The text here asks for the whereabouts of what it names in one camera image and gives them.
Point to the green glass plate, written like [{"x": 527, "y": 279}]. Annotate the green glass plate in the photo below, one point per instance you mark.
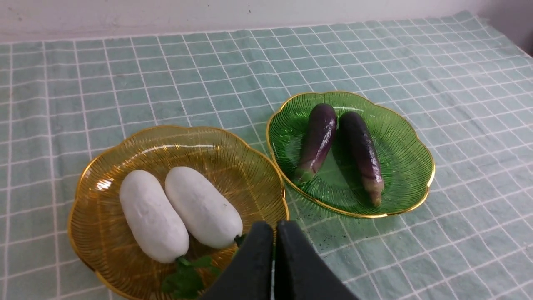
[{"x": 407, "y": 165}]

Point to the white radish with green leaves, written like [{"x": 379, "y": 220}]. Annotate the white radish with green leaves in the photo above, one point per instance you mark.
[{"x": 206, "y": 213}]

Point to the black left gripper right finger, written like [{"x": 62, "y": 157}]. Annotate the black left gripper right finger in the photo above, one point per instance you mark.
[{"x": 299, "y": 272}]

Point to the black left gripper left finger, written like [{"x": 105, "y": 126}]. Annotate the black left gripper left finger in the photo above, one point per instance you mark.
[{"x": 248, "y": 276}]

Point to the purple eggplant green stem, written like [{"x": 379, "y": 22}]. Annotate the purple eggplant green stem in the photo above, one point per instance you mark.
[{"x": 316, "y": 143}]

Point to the amber glass plate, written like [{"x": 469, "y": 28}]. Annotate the amber glass plate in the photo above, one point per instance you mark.
[{"x": 97, "y": 228}]

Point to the purple eggplant tan stem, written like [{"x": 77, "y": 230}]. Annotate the purple eggplant tan stem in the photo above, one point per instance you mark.
[{"x": 359, "y": 140}]

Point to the green checkered tablecloth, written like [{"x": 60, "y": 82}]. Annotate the green checkered tablecloth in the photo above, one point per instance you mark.
[{"x": 464, "y": 87}]

